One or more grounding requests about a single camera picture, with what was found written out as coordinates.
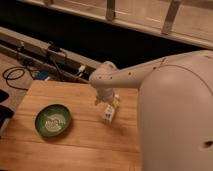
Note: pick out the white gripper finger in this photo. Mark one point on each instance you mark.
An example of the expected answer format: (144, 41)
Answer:
(97, 101)
(116, 103)

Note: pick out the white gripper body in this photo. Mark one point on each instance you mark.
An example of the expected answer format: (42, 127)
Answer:
(106, 95)

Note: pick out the white bottle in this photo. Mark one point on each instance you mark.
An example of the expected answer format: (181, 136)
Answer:
(109, 113)

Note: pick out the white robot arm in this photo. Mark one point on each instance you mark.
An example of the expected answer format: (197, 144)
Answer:
(174, 110)

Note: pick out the green ceramic bowl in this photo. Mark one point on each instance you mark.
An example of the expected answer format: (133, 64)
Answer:
(53, 120)

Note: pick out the wooden board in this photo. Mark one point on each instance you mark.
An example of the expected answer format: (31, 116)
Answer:
(88, 145)

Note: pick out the dark object at left edge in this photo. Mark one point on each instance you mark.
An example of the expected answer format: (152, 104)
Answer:
(5, 112)

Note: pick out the blue object near rail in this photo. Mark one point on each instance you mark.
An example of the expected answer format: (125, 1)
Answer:
(41, 75)

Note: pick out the grey metal rail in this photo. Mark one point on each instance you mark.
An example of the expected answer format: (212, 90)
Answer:
(22, 47)

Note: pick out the black clamp on rail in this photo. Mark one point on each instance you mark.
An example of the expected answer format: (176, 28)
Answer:
(54, 51)

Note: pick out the window frame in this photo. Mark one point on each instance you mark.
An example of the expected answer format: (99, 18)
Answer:
(187, 21)

